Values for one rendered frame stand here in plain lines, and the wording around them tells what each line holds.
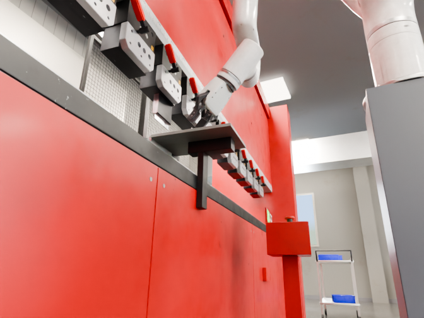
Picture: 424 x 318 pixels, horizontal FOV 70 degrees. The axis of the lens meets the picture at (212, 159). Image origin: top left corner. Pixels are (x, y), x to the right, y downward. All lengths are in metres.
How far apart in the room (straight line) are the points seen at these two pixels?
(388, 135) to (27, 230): 0.68
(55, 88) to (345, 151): 5.67
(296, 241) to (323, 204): 7.13
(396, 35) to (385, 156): 0.33
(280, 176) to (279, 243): 1.97
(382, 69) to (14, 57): 0.76
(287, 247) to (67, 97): 0.94
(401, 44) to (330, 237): 7.47
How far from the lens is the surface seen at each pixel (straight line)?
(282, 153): 3.22
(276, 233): 1.23
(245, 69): 1.03
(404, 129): 0.76
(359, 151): 5.97
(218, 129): 0.90
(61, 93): 0.52
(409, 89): 0.80
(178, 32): 1.30
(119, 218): 0.60
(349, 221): 8.23
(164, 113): 1.11
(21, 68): 0.49
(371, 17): 0.98
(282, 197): 3.09
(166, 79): 1.09
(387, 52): 0.90
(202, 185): 0.92
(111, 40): 0.96
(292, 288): 1.29
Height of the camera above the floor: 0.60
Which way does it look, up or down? 20 degrees up
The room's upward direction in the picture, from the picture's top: 1 degrees clockwise
